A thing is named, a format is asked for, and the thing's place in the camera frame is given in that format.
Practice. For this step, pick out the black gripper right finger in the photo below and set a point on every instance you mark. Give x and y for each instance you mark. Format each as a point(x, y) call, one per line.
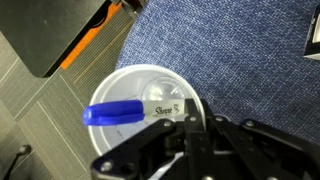
point(221, 150)

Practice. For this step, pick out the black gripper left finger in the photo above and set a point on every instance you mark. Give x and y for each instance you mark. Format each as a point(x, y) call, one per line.
point(143, 154)

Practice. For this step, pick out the clear plastic cup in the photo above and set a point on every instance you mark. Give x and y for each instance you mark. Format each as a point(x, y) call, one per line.
point(134, 97)

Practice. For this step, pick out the blue Sharpie marker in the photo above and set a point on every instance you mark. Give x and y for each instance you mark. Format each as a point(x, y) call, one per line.
point(131, 111)

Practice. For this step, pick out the black white Velcro box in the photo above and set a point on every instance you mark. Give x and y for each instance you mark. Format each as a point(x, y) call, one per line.
point(312, 47)

